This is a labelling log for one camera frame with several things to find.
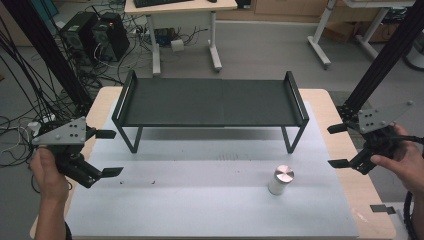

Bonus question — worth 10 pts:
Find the black keyboard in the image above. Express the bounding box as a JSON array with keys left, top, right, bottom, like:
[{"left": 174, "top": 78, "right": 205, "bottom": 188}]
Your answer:
[{"left": 133, "top": 0, "right": 195, "bottom": 9}]

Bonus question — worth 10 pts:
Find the cardboard box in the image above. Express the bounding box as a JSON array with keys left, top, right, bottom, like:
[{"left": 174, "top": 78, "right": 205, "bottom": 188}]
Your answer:
[{"left": 321, "top": 19, "right": 359, "bottom": 43}]

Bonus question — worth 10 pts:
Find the wooden desk with white legs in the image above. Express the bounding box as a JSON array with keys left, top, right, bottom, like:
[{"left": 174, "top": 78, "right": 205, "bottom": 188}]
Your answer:
[{"left": 124, "top": 0, "right": 239, "bottom": 78}]

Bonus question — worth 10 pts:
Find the black tape piece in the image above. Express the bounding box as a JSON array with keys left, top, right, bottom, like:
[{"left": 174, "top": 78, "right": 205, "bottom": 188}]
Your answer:
[{"left": 369, "top": 204, "right": 397, "bottom": 216}]

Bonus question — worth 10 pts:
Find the person's left hand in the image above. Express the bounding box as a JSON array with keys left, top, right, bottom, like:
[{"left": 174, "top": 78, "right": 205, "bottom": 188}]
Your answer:
[{"left": 29, "top": 147, "right": 71, "bottom": 205}]

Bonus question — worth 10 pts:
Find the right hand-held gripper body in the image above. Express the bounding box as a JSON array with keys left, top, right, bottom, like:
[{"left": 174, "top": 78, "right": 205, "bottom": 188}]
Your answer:
[{"left": 347, "top": 100, "right": 415, "bottom": 176}]

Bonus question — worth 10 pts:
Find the white power adapter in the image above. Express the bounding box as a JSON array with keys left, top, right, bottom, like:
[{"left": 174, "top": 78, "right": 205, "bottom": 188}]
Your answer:
[{"left": 170, "top": 38, "right": 185, "bottom": 53}]

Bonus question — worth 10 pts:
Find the black metal frame post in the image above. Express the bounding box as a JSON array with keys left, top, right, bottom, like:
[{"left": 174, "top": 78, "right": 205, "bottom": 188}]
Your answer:
[
  {"left": 2, "top": 0, "right": 95, "bottom": 116},
  {"left": 335, "top": 0, "right": 424, "bottom": 125}
]

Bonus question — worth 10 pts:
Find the silver metal cylinder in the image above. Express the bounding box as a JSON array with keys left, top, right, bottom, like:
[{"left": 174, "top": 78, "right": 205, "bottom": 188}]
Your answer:
[{"left": 267, "top": 164, "right": 296, "bottom": 197}]

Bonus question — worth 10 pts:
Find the black metal shelf rack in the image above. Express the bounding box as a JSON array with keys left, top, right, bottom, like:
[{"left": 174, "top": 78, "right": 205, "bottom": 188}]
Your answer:
[{"left": 111, "top": 69, "right": 310, "bottom": 155}]

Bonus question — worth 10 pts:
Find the white desk frame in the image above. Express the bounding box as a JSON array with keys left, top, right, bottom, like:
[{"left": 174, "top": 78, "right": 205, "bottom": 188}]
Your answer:
[{"left": 306, "top": 0, "right": 418, "bottom": 70}]

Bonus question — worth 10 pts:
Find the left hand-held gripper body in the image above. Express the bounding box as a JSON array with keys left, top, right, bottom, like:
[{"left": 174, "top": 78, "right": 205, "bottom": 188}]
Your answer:
[{"left": 32, "top": 116, "right": 103, "bottom": 190}]

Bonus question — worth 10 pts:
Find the bundle of black cables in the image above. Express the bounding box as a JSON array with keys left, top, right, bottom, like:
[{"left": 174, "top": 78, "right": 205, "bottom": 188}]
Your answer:
[{"left": 0, "top": 16, "right": 84, "bottom": 168}]

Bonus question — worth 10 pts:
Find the black corrugated hose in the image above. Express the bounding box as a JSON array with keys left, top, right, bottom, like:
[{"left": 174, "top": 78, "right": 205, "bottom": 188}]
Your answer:
[{"left": 402, "top": 190, "right": 421, "bottom": 240}]

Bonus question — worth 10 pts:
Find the grey table mat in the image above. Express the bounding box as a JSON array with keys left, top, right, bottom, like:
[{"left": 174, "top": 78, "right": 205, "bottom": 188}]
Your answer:
[{"left": 65, "top": 99, "right": 360, "bottom": 240}]

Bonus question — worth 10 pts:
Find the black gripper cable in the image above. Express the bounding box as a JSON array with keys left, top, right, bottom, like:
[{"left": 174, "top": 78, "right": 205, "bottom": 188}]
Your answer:
[{"left": 394, "top": 134, "right": 424, "bottom": 145}]

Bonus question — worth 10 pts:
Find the person's right hand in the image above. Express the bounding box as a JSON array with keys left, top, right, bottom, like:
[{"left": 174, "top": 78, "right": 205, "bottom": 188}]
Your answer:
[{"left": 370, "top": 124, "right": 424, "bottom": 195}]

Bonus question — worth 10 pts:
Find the black computer tower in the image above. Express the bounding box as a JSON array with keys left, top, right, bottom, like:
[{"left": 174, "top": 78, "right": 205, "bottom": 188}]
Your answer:
[
  {"left": 91, "top": 12, "right": 131, "bottom": 63},
  {"left": 59, "top": 11, "right": 101, "bottom": 67}
]

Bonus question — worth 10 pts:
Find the white power strip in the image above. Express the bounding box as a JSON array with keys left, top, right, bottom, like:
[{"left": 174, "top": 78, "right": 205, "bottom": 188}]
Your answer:
[{"left": 27, "top": 113, "right": 57, "bottom": 134}]

